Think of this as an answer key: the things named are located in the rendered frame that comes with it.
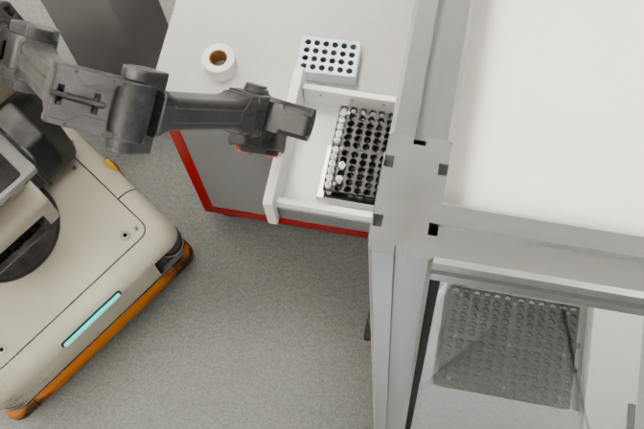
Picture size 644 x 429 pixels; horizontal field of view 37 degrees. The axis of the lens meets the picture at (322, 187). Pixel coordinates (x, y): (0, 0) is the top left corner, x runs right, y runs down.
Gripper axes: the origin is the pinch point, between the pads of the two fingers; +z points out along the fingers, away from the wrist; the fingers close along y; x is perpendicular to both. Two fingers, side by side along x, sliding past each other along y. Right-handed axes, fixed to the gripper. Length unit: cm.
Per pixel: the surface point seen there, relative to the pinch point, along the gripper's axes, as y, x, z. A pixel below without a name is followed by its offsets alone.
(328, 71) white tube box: 9.1, 24.0, 9.1
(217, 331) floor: -13, -15, 91
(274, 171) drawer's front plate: 3.6, -5.1, -3.4
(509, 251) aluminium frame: 29, -52, -112
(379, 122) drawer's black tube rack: 21.2, 10.7, 1.4
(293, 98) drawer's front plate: 4.4, 10.3, -3.5
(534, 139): 31, -43, -109
